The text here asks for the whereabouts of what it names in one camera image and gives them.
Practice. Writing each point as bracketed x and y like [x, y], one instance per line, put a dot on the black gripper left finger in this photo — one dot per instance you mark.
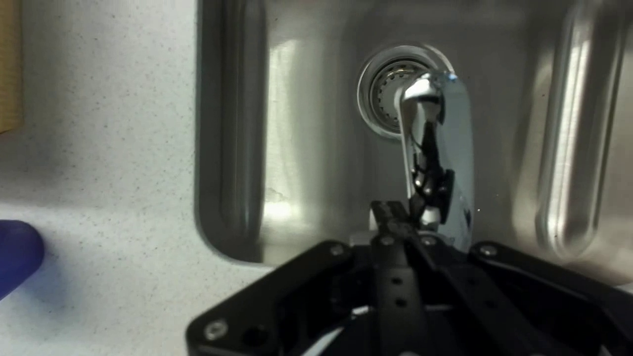
[297, 289]

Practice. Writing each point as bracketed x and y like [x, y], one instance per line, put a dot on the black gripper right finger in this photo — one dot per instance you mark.
[526, 297]

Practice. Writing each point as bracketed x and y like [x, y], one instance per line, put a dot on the chrome tap nozzle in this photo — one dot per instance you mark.
[455, 145]

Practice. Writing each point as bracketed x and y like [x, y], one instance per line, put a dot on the stainless steel sink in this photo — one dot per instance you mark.
[316, 131]

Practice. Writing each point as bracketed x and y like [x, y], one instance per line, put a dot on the metal sink drain strainer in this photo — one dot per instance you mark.
[382, 91]

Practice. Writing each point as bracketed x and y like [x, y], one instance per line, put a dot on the blue plastic cup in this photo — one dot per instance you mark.
[18, 258]

